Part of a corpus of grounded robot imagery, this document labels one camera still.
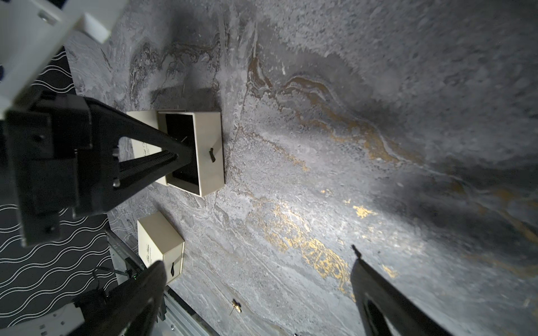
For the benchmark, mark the cream jewelry box sleeve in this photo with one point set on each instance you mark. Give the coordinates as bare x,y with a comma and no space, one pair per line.
153,119

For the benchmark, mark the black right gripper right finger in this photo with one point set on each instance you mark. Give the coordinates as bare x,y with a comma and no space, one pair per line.
383,308

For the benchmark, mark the cream jewelry box drawer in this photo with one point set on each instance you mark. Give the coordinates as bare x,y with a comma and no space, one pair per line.
201,131

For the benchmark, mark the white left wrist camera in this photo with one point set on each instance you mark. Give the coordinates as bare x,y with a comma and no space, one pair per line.
33,31

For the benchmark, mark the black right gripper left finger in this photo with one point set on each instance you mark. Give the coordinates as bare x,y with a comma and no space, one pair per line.
129,309

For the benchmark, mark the gold earring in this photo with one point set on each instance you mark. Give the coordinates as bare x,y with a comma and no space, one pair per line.
236,307

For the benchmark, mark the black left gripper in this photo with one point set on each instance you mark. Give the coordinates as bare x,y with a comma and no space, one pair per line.
41,143

